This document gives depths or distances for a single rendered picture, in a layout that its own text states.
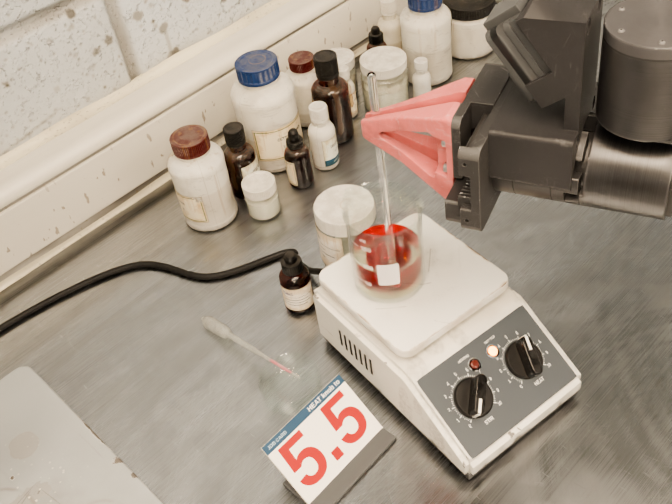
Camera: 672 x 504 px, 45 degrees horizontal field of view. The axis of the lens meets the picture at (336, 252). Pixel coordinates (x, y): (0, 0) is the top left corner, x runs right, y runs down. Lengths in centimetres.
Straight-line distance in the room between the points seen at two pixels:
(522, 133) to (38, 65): 55
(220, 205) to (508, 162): 44
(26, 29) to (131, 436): 41
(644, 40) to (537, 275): 39
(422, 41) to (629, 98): 58
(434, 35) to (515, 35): 56
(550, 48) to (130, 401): 49
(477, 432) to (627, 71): 31
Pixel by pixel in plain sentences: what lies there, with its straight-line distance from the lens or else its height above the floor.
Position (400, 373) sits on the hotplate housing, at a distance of 65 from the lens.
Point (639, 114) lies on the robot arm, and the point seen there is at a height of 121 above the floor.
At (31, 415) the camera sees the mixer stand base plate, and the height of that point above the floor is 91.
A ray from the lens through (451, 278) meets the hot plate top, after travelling 68.
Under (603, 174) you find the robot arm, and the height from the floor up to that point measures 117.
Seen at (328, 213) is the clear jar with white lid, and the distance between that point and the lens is 76.
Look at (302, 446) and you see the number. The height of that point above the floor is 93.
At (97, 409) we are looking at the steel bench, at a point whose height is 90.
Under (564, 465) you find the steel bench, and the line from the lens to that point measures 68.
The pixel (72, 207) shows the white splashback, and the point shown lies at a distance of 92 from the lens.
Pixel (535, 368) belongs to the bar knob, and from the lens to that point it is 66.
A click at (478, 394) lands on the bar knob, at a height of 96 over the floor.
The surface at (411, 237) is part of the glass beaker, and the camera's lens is 62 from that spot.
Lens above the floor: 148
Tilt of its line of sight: 44 degrees down
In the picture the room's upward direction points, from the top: 9 degrees counter-clockwise
